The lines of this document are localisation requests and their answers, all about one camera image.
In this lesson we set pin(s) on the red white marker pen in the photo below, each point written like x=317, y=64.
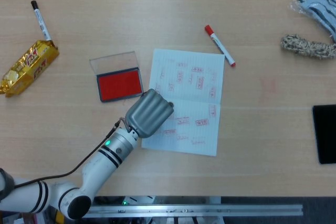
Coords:
x=219, y=45

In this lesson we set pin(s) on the red ink pad clear lid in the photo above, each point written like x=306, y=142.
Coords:
x=119, y=85

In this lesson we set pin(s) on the open lined stamped notebook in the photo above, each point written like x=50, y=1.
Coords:
x=194, y=103

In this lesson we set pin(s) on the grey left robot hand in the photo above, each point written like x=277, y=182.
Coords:
x=148, y=113

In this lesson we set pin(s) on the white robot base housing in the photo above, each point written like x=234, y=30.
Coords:
x=139, y=200

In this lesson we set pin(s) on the black white marker pen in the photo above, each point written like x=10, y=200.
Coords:
x=40, y=20

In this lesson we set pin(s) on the gold snack package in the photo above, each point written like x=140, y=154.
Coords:
x=29, y=69

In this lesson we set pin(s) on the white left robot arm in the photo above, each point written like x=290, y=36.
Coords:
x=99, y=166

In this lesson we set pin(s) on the aluminium rail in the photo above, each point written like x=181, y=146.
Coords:
x=197, y=211

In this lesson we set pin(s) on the black smartphone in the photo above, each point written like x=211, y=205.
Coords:
x=325, y=134

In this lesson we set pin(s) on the striped cloth in plastic bag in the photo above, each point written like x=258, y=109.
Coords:
x=320, y=6

